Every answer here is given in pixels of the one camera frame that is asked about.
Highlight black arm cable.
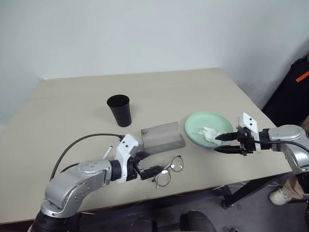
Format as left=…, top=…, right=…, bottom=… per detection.
left=49, top=133, right=125, bottom=182
left=253, top=139, right=309, bottom=154

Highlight orange tag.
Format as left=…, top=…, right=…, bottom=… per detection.
left=295, top=70, right=309, bottom=84

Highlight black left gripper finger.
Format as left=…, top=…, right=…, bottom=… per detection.
left=134, top=151, right=150, bottom=164
left=139, top=165, right=163, bottom=181

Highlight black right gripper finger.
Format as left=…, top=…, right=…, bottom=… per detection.
left=215, top=131, right=239, bottom=142
left=213, top=144, right=242, bottom=156

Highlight white marker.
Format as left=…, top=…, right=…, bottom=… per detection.
left=102, top=145, right=113, bottom=160

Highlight black table frame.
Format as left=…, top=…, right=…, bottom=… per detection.
left=212, top=173, right=294, bottom=209

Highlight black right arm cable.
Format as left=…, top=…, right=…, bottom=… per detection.
left=253, top=139, right=309, bottom=154

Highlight white sneaker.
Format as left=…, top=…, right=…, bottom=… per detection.
left=268, top=188, right=293, bottom=206

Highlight beige trouser leg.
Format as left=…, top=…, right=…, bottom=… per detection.
left=281, top=174, right=309, bottom=201

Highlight translucent grey glasses case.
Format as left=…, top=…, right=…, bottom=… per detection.
left=140, top=121, right=186, bottom=154

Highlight black bag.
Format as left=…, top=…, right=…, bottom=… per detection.
left=261, top=58, right=309, bottom=128

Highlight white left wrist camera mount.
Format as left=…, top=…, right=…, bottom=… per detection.
left=115, top=134, right=140, bottom=182

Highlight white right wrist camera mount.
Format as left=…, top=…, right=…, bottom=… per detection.
left=235, top=112, right=263, bottom=154

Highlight black plastic cup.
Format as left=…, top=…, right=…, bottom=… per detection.
left=106, top=94, right=133, bottom=128

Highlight light green plate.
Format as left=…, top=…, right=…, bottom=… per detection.
left=184, top=111, right=235, bottom=148

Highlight thin-framed round eyeglasses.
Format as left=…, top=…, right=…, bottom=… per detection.
left=153, top=155, right=184, bottom=189

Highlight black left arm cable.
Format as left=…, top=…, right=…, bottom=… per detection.
left=49, top=133, right=125, bottom=182

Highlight crumpled white tissue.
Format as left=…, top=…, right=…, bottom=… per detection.
left=196, top=126, right=223, bottom=145

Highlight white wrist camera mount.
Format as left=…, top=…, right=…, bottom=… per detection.
left=235, top=112, right=263, bottom=154
left=115, top=134, right=140, bottom=182

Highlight dark rounded shape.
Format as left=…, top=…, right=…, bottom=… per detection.
left=179, top=210, right=218, bottom=232

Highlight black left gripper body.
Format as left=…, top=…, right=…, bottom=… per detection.
left=125, top=156, right=143, bottom=182

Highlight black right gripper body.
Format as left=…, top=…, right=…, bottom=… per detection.
left=236, top=127, right=257, bottom=157

